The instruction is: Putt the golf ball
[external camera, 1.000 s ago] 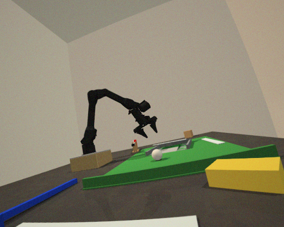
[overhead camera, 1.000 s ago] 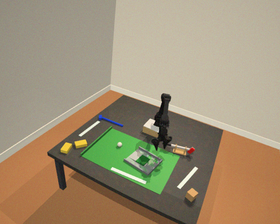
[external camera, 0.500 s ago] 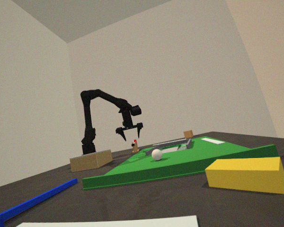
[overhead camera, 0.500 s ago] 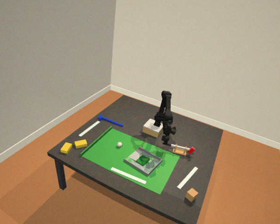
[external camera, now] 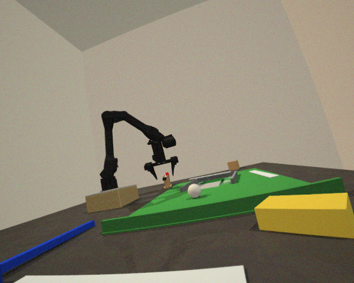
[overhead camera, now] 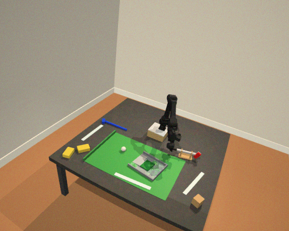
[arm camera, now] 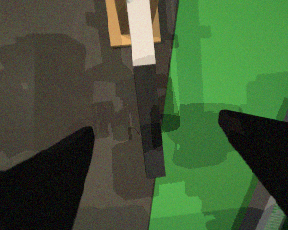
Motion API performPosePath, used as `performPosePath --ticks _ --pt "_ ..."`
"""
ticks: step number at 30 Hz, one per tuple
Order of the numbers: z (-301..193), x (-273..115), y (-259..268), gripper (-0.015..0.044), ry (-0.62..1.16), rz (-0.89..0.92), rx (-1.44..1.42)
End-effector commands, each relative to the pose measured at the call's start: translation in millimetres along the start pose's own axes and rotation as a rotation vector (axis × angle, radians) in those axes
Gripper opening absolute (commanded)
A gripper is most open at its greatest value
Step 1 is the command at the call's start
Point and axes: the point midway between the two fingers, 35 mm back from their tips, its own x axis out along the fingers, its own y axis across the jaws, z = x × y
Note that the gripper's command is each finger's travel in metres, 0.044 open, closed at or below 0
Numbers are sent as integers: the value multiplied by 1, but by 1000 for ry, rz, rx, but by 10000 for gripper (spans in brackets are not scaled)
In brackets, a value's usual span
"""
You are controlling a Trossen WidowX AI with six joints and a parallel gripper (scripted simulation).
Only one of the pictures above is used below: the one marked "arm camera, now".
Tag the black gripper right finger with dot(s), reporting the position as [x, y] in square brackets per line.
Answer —
[263, 144]

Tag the green putting mat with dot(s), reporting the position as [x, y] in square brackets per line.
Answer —
[226, 54]

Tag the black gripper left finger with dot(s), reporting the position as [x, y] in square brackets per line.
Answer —
[44, 191]

